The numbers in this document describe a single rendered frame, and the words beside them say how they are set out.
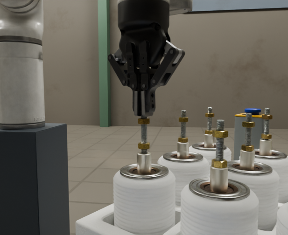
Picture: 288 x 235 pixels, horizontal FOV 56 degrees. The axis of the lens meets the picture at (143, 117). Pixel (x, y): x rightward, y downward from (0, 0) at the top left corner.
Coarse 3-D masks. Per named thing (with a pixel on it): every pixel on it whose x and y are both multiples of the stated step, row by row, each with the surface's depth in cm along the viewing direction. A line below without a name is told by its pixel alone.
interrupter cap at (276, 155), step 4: (256, 152) 55; (272, 152) 54; (276, 152) 54; (280, 152) 54; (256, 156) 51; (260, 156) 51; (264, 156) 51; (268, 156) 51; (272, 156) 51; (276, 156) 51; (280, 156) 51; (284, 156) 51
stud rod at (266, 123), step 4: (268, 108) 52; (268, 112) 52; (264, 120) 53; (268, 120) 52; (264, 124) 53; (268, 124) 53; (264, 128) 53; (268, 128) 53; (264, 132) 53; (268, 132) 53
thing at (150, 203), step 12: (120, 180) 39; (132, 180) 38; (144, 180) 38; (156, 180) 38; (168, 180) 39; (120, 192) 39; (132, 192) 38; (144, 192) 37; (156, 192) 38; (168, 192) 39; (120, 204) 39; (132, 204) 38; (144, 204) 38; (156, 204) 38; (168, 204) 39; (120, 216) 39; (132, 216) 38; (144, 216) 38; (156, 216) 38; (168, 216) 39; (132, 228) 38; (144, 228) 38; (156, 228) 38; (168, 228) 40
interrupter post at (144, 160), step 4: (140, 152) 42; (148, 152) 42; (140, 156) 41; (144, 156) 41; (148, 156) 41; (140, 160) 41; (144, 160) 41; (148, 160) 41; (140, 164) 41; (144, 164) 41; (148, 164) 41; (140, 168) 41; (144, 168) 41; (148, 168) 41; (140, 172) 41; (144, 172) 41; (148, 172) 41
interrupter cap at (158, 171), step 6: (126, 168) 43; (132, 168) 43; (156, 168) 43; (162, 168) 43; (120, 174) 41; (126, 174) 39; (132, 174) 40; (138, 174) 40; (144, 174) 41; (150, 174) 40; (156, 174) 40; (162, 174) 39
